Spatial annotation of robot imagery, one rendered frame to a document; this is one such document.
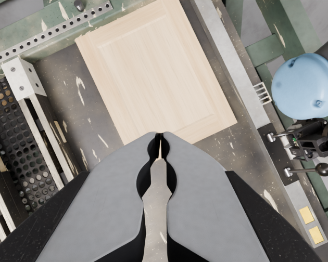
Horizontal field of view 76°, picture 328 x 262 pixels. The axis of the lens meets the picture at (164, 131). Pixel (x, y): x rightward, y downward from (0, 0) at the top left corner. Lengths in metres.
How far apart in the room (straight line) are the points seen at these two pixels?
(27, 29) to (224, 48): 0.64
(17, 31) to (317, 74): 0.83
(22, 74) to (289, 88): 0.73
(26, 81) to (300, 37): 0.87
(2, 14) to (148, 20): 1.18
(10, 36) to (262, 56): 0.85
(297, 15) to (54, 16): 0.78
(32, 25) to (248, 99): 0.74
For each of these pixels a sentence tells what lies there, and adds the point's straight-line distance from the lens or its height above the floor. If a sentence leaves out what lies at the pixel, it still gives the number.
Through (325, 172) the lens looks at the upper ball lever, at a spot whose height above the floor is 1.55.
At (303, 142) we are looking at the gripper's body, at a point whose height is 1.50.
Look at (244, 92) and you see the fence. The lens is 0.73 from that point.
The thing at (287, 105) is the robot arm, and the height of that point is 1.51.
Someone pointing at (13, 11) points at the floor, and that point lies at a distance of 1.78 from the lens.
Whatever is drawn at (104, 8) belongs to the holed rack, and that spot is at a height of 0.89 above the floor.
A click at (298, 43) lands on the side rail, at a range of 0.85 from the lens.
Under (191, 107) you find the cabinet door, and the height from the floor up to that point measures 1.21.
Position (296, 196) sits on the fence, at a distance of 0.82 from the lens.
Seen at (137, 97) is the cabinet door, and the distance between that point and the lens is 0.72.
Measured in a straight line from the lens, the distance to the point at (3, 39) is 0.91.
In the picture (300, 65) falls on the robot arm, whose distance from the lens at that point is 0.28.
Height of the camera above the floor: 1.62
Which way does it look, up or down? 33 degrees down
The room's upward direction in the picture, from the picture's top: 155 degrees clockwise
